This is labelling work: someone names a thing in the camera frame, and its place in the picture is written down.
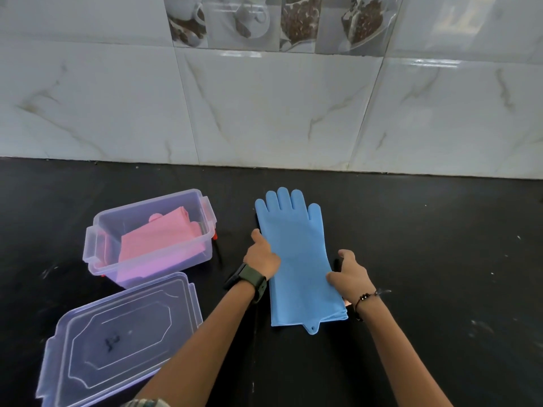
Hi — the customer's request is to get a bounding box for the person's left hand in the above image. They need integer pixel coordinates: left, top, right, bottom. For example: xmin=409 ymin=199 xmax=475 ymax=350
xmin=243 ymin=228 xmax=282 ymax=281

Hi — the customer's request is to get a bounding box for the person's left forearm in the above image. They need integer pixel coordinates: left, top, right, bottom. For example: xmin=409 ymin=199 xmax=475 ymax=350
xmin=134 ymin=279 xmax=267 ymax=407

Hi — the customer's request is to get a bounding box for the black bead bracelet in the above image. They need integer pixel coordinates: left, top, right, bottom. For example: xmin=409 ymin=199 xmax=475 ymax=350
xmin=353 ymin=288 xmax=392 ymax=322

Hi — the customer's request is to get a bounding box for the blue silicone glove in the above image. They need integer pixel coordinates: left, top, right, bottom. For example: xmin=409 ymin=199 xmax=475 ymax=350
xmin=255 ymin=187 xmax=349 ymax=336

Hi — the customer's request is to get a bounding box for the dark green wristwatch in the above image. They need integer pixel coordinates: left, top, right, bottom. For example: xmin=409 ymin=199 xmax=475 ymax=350
xmin=223 ymin=263 xmax=268 ymax=304

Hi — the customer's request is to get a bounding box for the person's right forearm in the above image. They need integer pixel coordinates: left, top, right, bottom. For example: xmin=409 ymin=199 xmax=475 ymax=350
xmin=353 ymin=291 xmax=454 ymax=407

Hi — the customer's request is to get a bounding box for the clear plastic box lid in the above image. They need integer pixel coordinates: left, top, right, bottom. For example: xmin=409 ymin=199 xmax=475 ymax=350
xmin=35 ymin=272 xmax=203 ymax=407

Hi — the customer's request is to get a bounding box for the pink silicone glove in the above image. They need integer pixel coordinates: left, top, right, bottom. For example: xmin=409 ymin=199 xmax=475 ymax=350
xmin=117 ymin=206 xmax=208 ymax=283

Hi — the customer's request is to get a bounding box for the person's right hand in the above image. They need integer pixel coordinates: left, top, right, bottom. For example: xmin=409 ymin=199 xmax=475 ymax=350
xmin=325 ymin=249 xmax=377 ymax=306

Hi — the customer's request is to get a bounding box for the clear plastic storage box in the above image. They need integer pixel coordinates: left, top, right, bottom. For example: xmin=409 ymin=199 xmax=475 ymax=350
xmin=83 ymin=189 xmax=217 ymax=289

